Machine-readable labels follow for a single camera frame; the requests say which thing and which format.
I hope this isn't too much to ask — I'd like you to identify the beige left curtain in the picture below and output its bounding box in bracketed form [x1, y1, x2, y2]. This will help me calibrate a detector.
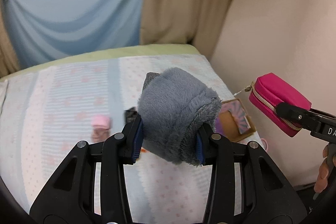
[0, 0, 21, 77]

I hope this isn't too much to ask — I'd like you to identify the cardboard box with pink wrap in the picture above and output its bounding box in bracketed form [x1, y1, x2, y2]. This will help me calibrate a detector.
[215, 99, 256, 143]

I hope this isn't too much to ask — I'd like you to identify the green mattress sheet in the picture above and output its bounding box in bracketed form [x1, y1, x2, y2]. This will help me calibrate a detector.
[1, 44, 200, 81]

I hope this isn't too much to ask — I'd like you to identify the black patterned cloth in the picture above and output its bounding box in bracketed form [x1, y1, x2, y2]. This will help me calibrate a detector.
[124, 107, 138, 124]

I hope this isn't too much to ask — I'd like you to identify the checkered pastel bed cover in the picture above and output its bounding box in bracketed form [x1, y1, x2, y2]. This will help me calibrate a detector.
[0, 53, 266, 224]

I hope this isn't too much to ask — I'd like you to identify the right hand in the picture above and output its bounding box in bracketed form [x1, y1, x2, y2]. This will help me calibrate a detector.
[314, 145, 329, 193]

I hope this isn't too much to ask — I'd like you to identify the pink fuzzy scrunchie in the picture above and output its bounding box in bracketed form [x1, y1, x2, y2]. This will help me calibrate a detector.
[91, 115, 112, 130]

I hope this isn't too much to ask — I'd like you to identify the magenta zip pouch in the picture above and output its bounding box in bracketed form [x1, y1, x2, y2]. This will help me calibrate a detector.
[249, 73, 311, 137]

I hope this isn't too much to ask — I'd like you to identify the light blue hanging sheet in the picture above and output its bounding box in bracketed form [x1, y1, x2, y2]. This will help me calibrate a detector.
[3, 0, 142, 68]

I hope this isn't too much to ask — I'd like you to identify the grey fuzzy plush item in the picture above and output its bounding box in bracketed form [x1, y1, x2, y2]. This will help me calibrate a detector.
[137, 68, 221, 166]

